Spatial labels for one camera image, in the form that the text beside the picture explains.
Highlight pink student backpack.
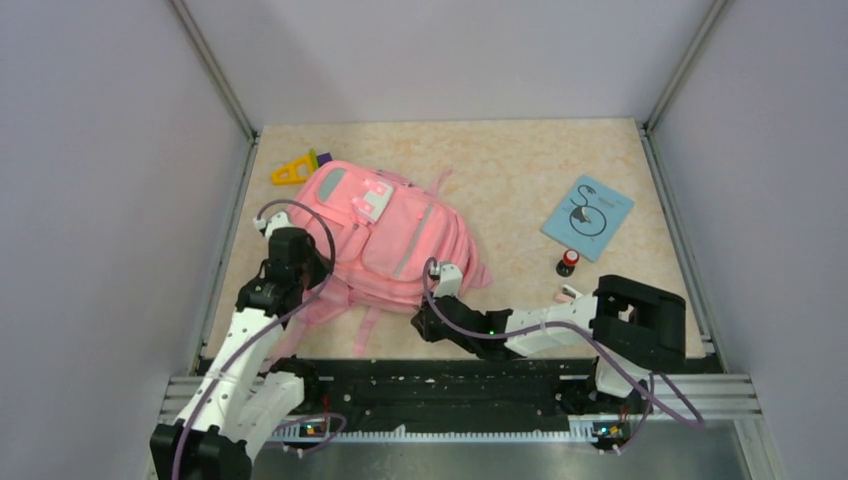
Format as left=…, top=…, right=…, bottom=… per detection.
left=272, top=160, right=492, bottom=359

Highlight light blue thin booklet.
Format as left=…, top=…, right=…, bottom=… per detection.
left=540, top=175, right=635, bottom=263

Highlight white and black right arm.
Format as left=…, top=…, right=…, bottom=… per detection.
left=411, top=275, right=686, bottom=412

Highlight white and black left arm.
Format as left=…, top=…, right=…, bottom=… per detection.
left=149, top=226, right=330, bottom=479

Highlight yellow and purple toy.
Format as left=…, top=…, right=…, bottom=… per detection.
left=270, top=149, right=333, bottom=186

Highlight pink and white eraser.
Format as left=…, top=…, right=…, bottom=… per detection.
left=553, top=284, right=583, bottom=304

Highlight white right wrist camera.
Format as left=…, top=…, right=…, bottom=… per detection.
left=428, top=262, right=464, bottom=298

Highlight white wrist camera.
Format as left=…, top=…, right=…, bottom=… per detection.
left=428, top=262, right=464, bottom=298
left=253, top=211, right=293, bottom=240

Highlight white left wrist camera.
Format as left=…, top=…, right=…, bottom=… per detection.
left=253, top=211, right=293, bottom=240

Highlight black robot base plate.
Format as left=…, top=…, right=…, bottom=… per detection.
left=198, top=357, right=723, bottom=435

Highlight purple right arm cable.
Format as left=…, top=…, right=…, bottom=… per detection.
left=422, top=256, right=707, bottom=455

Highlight aluminium frame rail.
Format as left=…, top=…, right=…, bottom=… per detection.
left=142, top=374, right=783, bottom=480

